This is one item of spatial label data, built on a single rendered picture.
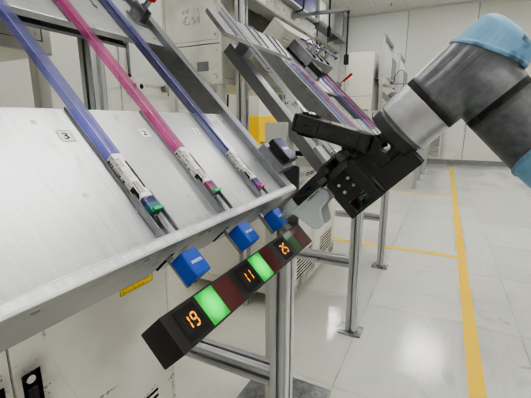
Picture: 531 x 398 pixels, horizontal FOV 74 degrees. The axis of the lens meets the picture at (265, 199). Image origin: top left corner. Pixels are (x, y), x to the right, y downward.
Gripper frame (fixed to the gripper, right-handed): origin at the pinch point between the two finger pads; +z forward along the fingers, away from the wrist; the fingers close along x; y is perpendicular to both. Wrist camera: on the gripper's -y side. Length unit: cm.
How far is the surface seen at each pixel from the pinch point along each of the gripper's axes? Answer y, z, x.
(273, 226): 0.7, 2.7, -1.2
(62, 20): -40.6, 1.8, -13.0
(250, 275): 4.5, 2.6, -13.8
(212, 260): -14, 91, 85
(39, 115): -21.5, 1.6, -26.3
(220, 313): 5.6, 2.6, -21.7
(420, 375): 66, 34, 67
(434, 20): -154, -130, 749
